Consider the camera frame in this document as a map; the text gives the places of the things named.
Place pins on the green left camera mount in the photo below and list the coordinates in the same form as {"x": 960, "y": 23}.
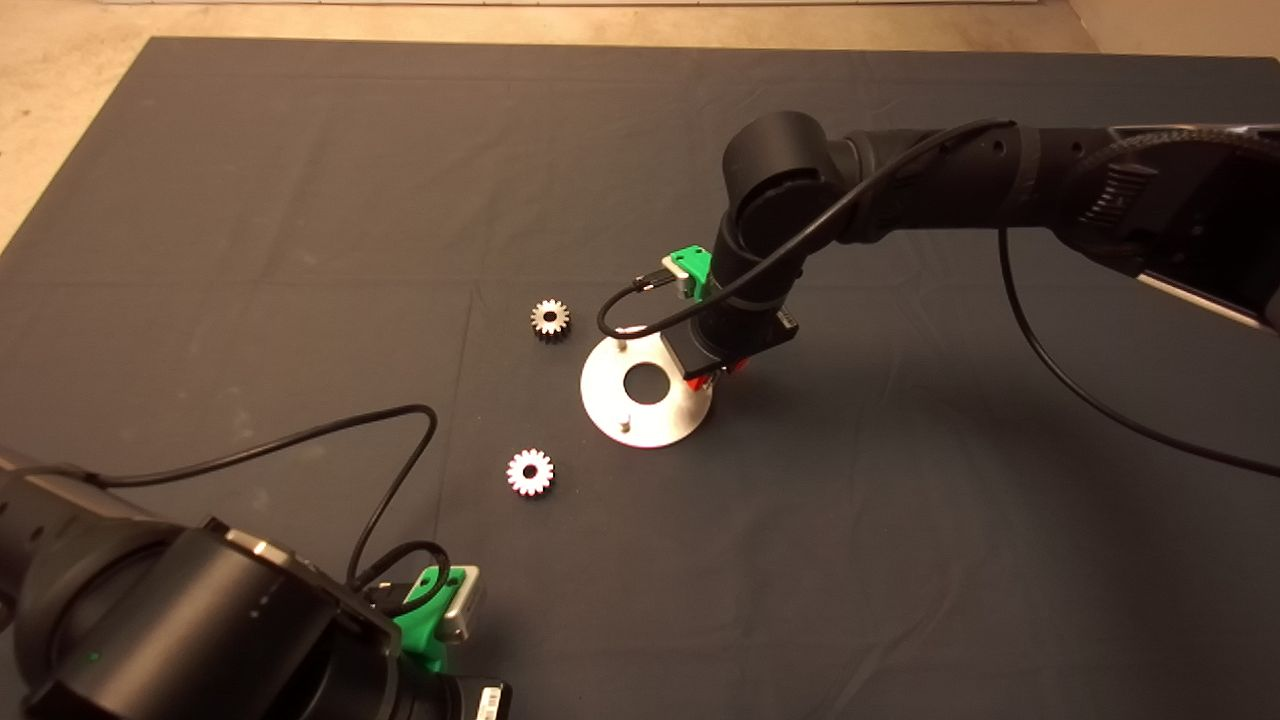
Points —
{"x": 425, "y": 620}

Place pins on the dark grey table cloth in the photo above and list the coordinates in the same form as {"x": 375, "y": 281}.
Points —
{"x": 300, "y": 180}

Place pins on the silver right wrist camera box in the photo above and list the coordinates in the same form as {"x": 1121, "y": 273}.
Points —
{"x": 682, "y": 282}

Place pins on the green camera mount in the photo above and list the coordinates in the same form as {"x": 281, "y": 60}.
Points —
{"x": 697, "y": 265}
{"x": 425, "y": 620}

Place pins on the green right camera mount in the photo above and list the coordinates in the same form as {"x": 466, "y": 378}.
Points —
{"x": 697, "y": 265}

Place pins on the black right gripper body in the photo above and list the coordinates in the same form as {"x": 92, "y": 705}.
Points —
{"x": 730, "y": 345}

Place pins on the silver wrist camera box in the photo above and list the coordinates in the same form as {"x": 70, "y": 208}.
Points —
{"x": 682, "y": 282}
{"x": 468, "y": 600}

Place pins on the small steel planetary gear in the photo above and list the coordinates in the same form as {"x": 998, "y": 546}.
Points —
{"x": 550, "y": 320}
{"x": 530, "y": 473}

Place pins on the round metal carrier plate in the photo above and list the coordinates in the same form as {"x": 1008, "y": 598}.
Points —
{"x": 600, "y": 395}

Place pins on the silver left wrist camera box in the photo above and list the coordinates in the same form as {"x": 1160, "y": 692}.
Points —
{"x": 468, "y": 600}

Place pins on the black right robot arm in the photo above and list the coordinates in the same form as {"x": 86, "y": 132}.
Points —
{"x": 1000, "y": 180}

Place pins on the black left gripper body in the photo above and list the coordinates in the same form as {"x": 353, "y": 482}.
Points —
{"x": 460, "y": 700}

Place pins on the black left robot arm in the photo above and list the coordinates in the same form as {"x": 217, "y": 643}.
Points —
{"x": 150, "y": 620}

